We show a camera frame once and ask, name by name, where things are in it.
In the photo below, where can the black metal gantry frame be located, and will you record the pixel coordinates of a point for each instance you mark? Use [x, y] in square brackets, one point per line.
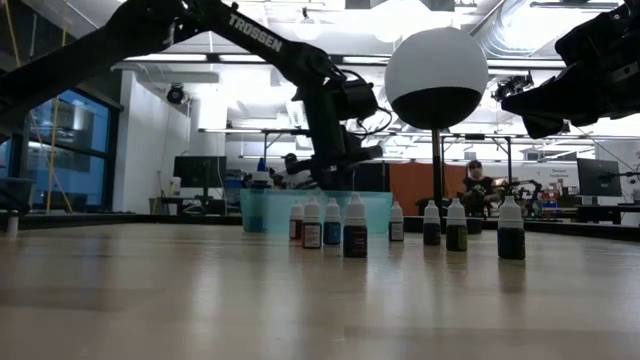
[280, 132]
[475, 136]

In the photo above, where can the small white-label colouring bottle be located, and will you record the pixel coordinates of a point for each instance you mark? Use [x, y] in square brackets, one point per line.
[396, 227]

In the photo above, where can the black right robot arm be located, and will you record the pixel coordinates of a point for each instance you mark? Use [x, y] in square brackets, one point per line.
[630, 10]

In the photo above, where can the black ceiling spotlight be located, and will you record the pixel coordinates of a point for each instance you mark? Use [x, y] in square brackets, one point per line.
[175, 94]

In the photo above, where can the ceiling LED strip light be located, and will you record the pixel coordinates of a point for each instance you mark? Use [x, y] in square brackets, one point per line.
[165, 58]

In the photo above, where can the background black robot arm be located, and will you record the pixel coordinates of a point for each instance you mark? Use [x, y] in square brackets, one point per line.
[522, 192]

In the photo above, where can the small green food colouring bottle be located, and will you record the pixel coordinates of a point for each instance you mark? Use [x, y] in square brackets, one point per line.
[456, 237]

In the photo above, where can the small dark red colouring bottle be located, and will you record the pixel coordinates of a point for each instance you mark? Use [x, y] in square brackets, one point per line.
[296, 225]

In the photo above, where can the small blue food colouring bottle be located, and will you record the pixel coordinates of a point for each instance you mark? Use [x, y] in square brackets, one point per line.
[332, 232]

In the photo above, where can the teal translucent plastic bin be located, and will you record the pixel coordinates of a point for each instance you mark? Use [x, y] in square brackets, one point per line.
[280, 215]

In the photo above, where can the black ceiling-mounted device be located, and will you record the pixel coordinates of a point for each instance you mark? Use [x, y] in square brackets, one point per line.
[512, 86]

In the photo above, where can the black-framed window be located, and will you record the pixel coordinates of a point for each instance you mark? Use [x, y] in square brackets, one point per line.
[75, 150]

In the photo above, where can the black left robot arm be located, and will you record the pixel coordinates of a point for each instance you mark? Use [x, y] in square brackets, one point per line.
[260, 40]

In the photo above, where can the white globe lamp black stand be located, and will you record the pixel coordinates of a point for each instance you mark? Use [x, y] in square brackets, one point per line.
[436, 60]

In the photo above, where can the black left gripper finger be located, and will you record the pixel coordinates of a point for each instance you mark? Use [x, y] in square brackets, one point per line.
[367, 153]
[300, 167]

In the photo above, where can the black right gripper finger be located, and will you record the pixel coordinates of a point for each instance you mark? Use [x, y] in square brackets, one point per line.
[545, 127]
[550, 95]

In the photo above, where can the small purple food colouring bottle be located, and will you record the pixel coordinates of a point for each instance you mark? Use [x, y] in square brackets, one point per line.
[355, 240]

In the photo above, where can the small red-label colouring bottle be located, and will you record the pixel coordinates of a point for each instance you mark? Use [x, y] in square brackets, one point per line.
[312, 235]

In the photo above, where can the small white post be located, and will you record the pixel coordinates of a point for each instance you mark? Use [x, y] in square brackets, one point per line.
[12, 225]

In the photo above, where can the person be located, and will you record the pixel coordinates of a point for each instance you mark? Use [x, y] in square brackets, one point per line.
[292, 172]
[477, 185]

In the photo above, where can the small dark food colouring bottle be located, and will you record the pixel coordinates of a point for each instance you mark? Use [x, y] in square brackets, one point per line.
[432, 232]
[511, 242]

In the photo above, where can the dark computer monitor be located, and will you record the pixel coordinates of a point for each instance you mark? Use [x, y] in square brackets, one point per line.
[200, 171]
[597, 177]

